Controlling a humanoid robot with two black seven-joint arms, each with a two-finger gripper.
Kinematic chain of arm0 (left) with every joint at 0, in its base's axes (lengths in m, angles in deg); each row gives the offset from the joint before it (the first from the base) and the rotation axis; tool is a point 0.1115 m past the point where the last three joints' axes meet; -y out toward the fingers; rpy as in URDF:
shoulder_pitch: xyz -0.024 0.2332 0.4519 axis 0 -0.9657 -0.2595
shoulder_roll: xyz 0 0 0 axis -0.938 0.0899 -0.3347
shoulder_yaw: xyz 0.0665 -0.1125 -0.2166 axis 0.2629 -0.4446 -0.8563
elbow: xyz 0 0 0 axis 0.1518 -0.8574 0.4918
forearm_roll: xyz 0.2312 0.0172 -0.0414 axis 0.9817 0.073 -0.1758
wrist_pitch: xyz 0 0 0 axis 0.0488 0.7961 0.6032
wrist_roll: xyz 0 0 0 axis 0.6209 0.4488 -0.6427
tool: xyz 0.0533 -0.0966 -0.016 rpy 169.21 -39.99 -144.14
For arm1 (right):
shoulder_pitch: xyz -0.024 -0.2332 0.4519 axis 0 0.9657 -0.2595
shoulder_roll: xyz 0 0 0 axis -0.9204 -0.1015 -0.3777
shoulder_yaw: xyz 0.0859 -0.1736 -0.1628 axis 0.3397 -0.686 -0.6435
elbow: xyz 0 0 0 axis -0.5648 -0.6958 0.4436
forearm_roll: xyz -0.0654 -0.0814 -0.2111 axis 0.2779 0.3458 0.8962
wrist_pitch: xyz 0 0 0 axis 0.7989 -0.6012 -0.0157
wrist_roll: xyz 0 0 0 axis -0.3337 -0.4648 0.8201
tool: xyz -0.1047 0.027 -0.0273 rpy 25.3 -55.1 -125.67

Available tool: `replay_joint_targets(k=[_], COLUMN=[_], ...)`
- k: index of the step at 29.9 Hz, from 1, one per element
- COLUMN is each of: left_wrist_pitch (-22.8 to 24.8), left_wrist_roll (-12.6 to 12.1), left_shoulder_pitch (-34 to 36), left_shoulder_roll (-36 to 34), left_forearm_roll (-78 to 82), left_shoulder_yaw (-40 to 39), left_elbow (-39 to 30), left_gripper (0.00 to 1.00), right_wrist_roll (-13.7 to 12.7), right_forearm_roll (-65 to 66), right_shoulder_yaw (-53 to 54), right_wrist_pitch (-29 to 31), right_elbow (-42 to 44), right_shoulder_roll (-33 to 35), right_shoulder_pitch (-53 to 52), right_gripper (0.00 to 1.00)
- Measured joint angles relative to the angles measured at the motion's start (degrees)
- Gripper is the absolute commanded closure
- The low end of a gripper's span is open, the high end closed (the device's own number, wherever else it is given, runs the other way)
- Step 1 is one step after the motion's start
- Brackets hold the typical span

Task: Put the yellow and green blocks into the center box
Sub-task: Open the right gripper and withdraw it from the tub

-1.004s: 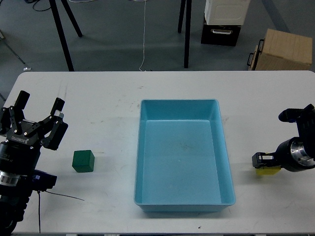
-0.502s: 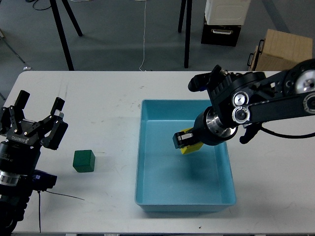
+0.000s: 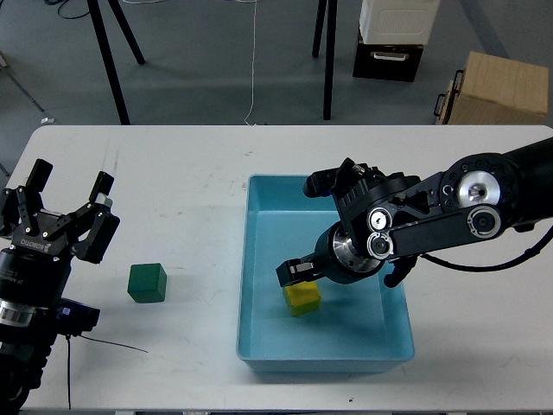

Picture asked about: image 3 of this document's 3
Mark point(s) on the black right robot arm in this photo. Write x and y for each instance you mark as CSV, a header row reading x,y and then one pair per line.
x,y
397,219

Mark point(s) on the white appliance box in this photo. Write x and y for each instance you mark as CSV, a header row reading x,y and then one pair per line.
x,y
407,22

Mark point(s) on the yellow wooden block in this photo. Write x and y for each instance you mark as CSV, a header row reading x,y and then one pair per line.
x,y
302,298

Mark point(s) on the blue plastic tray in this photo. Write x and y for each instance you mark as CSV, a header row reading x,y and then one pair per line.
x,y
362,327

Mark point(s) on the thin black cable tie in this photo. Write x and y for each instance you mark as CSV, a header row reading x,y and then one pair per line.
x,y
117,344

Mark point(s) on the black stand leg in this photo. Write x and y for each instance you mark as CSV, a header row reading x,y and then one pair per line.
x,y
329,62
127,31
107,58
319,22

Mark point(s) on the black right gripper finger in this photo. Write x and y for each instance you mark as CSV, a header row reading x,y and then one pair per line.
x,y
295,271

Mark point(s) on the black stand leg inner left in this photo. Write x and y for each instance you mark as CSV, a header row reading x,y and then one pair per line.
x,y
127,31

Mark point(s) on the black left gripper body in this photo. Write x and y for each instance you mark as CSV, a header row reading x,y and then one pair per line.
x,y
35,269

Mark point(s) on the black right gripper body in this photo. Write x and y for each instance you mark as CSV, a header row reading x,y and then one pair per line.
x,y
335,258

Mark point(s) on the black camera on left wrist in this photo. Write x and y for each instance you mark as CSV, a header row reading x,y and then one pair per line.
x,y
73,318

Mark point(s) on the green wooden block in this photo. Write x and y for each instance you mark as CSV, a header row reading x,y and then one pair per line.
x,y
147,283

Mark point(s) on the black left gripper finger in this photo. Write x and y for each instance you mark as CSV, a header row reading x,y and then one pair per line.
x,y
97,221
20,206

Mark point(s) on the black drawer box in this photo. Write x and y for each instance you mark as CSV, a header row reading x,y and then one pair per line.
x,y
394,62

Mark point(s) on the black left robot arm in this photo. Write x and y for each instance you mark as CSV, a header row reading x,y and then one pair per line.
x,y
27,337

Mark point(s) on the black stand leg inner right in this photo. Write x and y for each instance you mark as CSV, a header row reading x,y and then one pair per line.
x,y
319,22

